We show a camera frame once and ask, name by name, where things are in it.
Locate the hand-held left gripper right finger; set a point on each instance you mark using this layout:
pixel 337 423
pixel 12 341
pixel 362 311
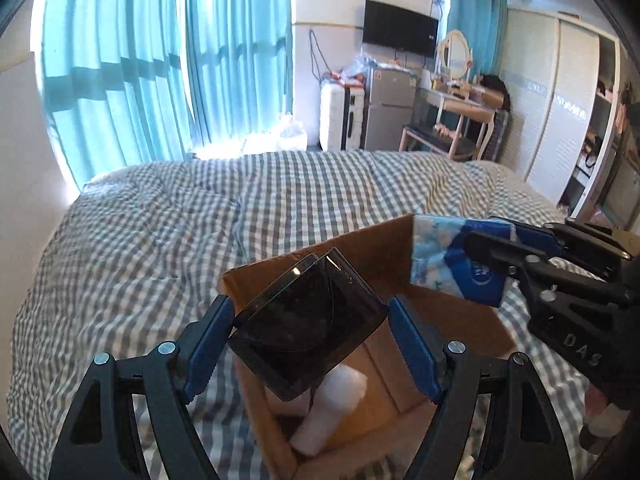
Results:
pixel 411 341

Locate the dark transparent plastic case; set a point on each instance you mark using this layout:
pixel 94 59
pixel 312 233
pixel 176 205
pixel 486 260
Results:
pixel 305 325

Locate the wooden vanity table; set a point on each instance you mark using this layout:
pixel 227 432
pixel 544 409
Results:
pixel 462 106

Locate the black wall television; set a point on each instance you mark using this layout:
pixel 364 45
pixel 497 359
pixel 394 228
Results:
pixel 400 29

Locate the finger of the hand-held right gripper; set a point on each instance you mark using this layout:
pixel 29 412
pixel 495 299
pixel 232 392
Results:
pixel 530 232
pixel 492 252

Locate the wooden stool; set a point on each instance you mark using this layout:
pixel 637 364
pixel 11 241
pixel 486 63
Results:
pixel 430 136

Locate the clear plastic bag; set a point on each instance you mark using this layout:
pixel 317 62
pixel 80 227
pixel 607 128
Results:
pixel 290 135

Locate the person's right hand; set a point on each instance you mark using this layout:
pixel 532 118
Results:
pixel 605 422

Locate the white foam roll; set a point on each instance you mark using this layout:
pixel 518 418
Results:
pixel 327 410

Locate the wide teal curtain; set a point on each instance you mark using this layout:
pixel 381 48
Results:
pixel 115 75

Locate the silver refrigerator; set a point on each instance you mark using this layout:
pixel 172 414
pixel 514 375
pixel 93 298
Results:
pixel 389 110

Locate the grey checked blanket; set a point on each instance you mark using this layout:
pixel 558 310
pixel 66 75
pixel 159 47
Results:
pixel 150 240

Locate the plastic bag with red items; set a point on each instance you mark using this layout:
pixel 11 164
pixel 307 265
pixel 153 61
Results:
pixel 365 65

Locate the white sliding-door wardrobe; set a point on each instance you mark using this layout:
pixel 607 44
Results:
pixel 550 105

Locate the blue tissue packet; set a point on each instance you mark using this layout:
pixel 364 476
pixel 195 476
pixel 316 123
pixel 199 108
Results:
pixel 450 260

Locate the white appliance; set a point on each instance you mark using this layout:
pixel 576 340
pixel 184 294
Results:
pixel 334 117

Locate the narrow teal curtain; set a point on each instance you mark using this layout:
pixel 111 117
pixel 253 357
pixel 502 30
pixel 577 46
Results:
pixel 477 15

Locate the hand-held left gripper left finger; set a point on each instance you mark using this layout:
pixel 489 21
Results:
pixel 210 341

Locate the oval vanity mirror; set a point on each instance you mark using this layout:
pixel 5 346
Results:
pixel 454 55

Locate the brown cardboard box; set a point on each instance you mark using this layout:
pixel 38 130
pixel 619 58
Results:
pixel 395 255

